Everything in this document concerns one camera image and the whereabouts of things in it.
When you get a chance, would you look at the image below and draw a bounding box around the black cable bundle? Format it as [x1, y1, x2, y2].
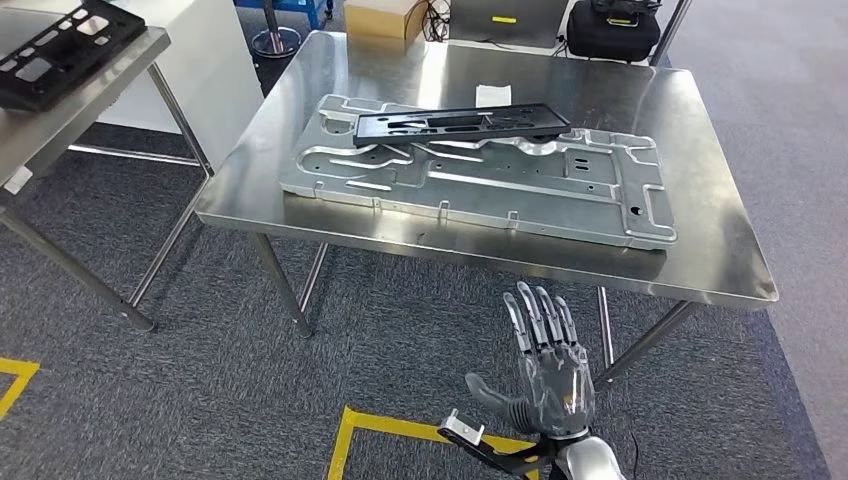
[420, 0, 452, 42]

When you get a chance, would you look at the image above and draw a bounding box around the yellow floor tape square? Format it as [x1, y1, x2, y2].
[326, 405, 541, 480]
[0, 357, 41, 422]

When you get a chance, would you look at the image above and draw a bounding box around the brown cardboard box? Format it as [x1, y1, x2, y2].
[343, 0, 429, 41]

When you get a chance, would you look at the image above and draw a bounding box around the blue metal shelf rack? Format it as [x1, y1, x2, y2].
[233, 0, 336, 31]

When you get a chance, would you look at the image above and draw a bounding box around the embossed grey metal plate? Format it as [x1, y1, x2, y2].
[279, 93, 678, 252]

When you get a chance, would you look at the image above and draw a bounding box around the grey metal case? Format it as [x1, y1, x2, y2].
[449, 0, 571, 49]

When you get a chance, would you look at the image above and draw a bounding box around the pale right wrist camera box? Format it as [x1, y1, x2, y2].
[441, 408, 486, 448]

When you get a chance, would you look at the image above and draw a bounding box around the white paper slip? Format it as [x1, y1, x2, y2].
[474, 84, 513, 109]

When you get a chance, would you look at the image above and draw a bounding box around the black carry bag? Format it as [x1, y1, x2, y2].
[567, 0, 662, 64]

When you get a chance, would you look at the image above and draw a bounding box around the black stanchion post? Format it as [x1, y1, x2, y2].
[250, 0, 303, 60]

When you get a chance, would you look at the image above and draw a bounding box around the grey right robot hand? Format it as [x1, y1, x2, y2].
[464, 281, 596, 440]

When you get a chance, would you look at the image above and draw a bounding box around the white panel board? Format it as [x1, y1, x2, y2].
[95, 0, 266, 170]

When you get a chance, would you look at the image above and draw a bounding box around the black plastic plate frame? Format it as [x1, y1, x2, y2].
[352, 102, 572, 148]
[0, 0, 148, 113]

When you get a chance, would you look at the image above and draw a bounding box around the steel frame side table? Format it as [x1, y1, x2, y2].
[443, 0, 695, 68]

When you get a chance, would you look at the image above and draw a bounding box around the stainless steel workbench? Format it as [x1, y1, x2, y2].
[195, 29, 781, 390]

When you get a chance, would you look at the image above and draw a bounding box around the stainless steel table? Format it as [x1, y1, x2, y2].
[0, 0, 215, 334]

